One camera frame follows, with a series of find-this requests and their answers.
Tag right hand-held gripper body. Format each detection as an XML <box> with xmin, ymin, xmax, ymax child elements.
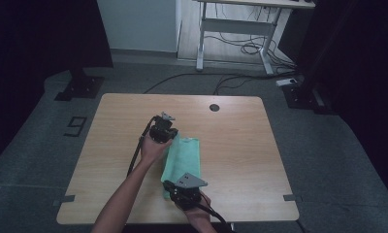
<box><xmin>167</xmin><ymin>172</ymin><xmax>210</xmax><ymax>212</ymax></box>

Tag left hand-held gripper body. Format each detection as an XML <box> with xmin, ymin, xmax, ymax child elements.
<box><xmin>148</xmin><ymin>111</ymin><xmax>179</xmax><ymax>145</ymax></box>

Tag green cloth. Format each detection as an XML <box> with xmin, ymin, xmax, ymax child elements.
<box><xmin>160</xmin><ymin>130</ymin><xmax>202</xmax><ymax>200</ymax></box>

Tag person's left hand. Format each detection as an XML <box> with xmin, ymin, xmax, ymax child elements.
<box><xmin>139</xmin><ymin>131</ymin><xmax>175</xmax><ymax>167</ymax></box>

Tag person's right hand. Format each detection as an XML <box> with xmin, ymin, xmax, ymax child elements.
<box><xmin>181</xmin><ymin>191</ymin><xmax>213</xmax><ymax>225</ymax></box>

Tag black stand base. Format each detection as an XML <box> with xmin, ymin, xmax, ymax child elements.
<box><xmin>53</xmin><ymin>67</ymin><xmax>106</xmax><ymax>102</ymax></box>
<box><xmin>281</xmin><ymin>82</ymin><xmax>330</xmax><ymax>115</ymax></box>

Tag grey tape marker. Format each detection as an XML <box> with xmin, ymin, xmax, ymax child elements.
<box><xmin>282</xmin><ymin>193</ymin><xmax>303</xmax><ymax>202</ymax></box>
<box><xmin>51</xmin><ymin>194</ymin><xmax>76</xmax><ymax>208</ymax></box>

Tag white power strip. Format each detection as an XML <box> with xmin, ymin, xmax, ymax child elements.
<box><xmin>275</xmin><ymin>78</ymin><xmax>299</xmax><ymax>87</ymax></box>

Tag dark curtain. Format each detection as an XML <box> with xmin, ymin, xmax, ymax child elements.
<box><xmin>278</xmin><ymin>0</ymin><xmax>388</xmax><ymax>212</ymax></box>
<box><xmin>0</xmin><ymin>0</ymin><xmax>114</xmax><ymax>170</ymax></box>

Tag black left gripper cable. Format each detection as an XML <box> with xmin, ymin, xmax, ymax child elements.
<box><xmin>126</xmin><ymin>116</ymin><xmax>158</xmax><ymax>178</ymax></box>

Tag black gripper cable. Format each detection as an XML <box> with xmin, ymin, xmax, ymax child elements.
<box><xmin>126</xmin><ymin>116</ymin><xmax>158</xmax><ymax>178</ymax></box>
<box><xmin>195</xmin><ymin>193</ymin><xmax>237</xmax><ymax>233</ymax></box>

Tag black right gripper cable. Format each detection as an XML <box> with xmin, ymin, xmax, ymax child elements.
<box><xmin>195</xmin><ymin>193</ymin><xmax>237</xmax><ymax>233</ymax></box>

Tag long black floor cable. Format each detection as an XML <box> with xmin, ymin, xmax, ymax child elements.
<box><xmin>143</xmin><ymin>72</ymin><xmax>300</xmax><ymax>95</ymax></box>

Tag tangled black floor cables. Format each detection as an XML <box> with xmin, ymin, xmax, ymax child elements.
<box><xmin>204</xmin><ymin>3</ymin><xmax>297</xmax><ymax>74</ymax></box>

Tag white desk frame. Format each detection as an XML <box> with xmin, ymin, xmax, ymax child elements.
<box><xmin>195</xmin><ymin>0</ymin><xmax>316</xmax><ymax>76</ymax></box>

